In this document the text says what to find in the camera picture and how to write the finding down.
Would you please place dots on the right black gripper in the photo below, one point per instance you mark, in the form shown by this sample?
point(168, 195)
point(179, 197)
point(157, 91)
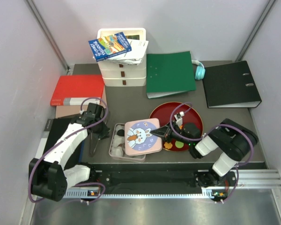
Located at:
point(165, 132)

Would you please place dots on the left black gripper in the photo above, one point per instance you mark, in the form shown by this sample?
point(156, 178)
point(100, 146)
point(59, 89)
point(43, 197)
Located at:
point(105, 133)

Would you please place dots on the silver tin lid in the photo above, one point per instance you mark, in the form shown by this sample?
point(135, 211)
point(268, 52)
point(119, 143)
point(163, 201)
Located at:
point(138, 137)

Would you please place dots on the black round cookie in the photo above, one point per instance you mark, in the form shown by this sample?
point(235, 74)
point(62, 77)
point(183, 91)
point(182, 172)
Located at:
point(121, 132)

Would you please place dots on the metal tongs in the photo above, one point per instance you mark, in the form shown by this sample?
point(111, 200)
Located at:
point(93, 142)

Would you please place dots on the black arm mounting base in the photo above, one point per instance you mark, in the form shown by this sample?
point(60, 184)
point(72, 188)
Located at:
point(190, 174)

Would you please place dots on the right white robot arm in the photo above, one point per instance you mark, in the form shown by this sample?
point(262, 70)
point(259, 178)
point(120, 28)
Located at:
point(234, 140)

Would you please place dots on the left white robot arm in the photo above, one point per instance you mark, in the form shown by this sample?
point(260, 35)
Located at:
point(48, 177)

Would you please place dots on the orange flower cookie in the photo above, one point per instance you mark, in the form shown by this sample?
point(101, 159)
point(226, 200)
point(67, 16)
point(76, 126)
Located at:
point(167, 145)

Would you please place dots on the green round cookie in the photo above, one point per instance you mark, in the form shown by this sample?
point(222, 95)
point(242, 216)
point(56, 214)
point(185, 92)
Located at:
point(179, 144)

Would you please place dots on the red round tray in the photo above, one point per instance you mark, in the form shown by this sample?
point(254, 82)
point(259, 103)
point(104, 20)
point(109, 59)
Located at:
point(163, 112)

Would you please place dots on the red binder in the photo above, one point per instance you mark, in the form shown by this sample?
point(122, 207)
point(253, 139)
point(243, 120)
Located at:
point(74, 89)

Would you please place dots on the brown cardboard folder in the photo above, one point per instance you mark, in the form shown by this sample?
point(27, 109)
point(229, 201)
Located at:
point(70, 110)

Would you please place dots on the cookie tin with paper cups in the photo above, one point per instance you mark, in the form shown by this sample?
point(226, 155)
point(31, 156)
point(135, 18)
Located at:
point(117, 148)

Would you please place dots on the white stacked drawer boxes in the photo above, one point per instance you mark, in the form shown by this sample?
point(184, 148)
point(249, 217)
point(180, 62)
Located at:
point(120, 75)

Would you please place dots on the black book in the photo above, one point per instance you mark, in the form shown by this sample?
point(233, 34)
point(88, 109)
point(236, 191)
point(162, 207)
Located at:
point(53, 130)

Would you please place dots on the green binder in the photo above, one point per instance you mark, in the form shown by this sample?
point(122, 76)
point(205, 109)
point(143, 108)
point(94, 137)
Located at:
point(169, 74)

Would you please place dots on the blue paperback book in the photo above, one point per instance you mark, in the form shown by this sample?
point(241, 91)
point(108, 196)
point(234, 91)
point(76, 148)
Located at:
point(109, 46)

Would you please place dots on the white spiral notebook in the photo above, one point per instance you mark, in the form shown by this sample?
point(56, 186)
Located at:
point(133, 57)

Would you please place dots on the teal headphones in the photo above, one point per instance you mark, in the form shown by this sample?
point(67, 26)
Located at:
point(200, 70)

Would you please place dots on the black lever arch binder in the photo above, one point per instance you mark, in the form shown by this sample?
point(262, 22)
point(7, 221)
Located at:
point(230, 86)

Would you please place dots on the white slotted cable duct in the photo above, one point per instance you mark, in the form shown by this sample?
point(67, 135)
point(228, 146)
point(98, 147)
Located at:
point(93, 193)

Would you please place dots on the aluminium frame rail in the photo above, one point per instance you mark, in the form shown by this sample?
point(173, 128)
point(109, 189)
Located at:
point(259, 179)

